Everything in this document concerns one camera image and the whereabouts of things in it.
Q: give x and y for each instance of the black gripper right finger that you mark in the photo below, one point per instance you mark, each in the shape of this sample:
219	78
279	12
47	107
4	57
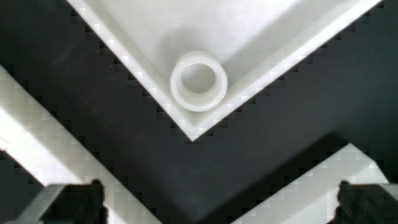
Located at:
366	204

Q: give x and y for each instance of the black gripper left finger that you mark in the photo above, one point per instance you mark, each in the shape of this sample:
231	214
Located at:
68	204

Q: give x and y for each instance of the white square tabletop part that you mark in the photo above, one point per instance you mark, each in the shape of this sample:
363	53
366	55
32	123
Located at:
208	48

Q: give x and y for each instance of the white right obstacle wall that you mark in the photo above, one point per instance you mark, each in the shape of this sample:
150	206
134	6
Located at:
304	202

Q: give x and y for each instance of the white obstacle wall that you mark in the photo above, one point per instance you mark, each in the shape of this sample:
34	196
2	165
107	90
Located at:
304	202
54	157

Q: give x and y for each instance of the white left obstacle wall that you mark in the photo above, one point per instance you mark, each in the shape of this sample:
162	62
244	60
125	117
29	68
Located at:
54	157

